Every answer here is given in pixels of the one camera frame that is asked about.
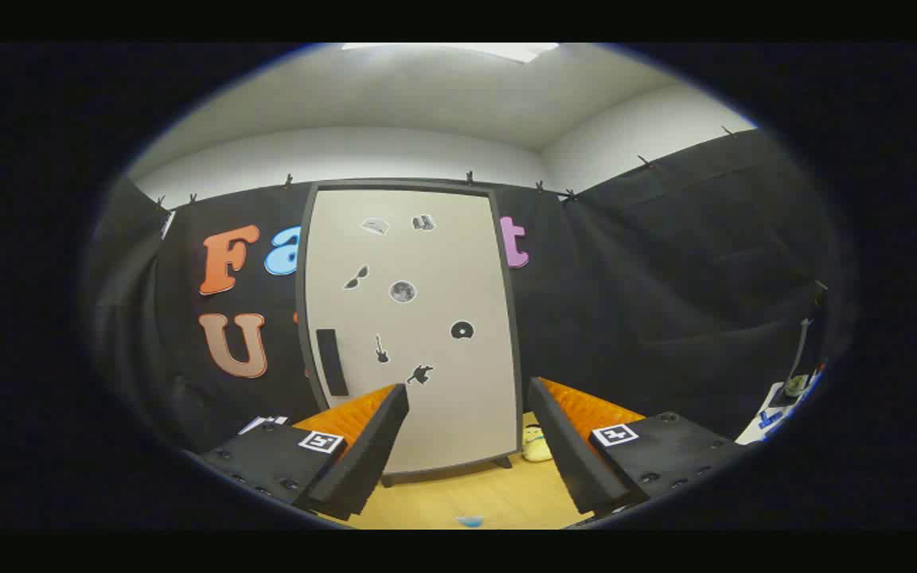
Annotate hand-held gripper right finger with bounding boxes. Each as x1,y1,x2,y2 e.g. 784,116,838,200
527,376,747,518

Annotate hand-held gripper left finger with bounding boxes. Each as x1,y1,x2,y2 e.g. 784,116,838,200
198,383,411,522

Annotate white cabinet door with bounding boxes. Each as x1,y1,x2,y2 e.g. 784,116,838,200
305,189,517,477

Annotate yellow plush toy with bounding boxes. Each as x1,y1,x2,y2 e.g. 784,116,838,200
522,425,553,463

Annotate white and blue papers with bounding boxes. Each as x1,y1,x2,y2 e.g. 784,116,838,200
736,370,824,445

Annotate dark stand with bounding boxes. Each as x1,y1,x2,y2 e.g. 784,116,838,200
783,281,830,408

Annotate dark grey cabinet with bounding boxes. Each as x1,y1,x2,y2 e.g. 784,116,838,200
296,178,525,488

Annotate ceiling light panel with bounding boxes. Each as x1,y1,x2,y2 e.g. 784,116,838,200
341,42,560,64

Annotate black door handle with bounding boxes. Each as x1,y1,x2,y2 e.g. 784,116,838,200
317,329,349,397

